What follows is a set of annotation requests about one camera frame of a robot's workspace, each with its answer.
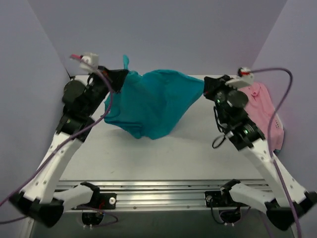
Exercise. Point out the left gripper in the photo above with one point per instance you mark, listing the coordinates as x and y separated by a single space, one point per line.
110 78

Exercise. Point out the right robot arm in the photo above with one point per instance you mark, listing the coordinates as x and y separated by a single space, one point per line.
287 197

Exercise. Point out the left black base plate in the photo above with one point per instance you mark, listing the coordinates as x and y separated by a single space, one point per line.
104 201

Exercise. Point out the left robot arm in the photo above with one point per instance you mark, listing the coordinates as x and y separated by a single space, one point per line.
37 199

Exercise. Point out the pink polo shirt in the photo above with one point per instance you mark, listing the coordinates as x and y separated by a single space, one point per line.
260 109

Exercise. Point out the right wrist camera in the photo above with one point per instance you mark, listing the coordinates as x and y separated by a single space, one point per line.
244 78

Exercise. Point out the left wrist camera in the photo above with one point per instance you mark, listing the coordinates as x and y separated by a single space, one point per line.
87 62

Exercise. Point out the teal t-shirt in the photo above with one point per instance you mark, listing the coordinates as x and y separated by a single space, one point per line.
150 105

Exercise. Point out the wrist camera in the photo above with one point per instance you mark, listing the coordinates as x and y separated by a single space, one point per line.
87 62
244 78

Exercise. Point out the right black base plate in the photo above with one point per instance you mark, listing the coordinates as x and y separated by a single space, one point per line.
213 199

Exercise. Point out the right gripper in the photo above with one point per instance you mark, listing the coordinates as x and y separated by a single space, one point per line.
213 87

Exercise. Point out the aluminium rail frame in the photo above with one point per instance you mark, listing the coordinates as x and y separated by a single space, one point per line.
160 195

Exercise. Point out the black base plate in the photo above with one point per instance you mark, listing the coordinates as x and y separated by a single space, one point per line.
104 201
213 199

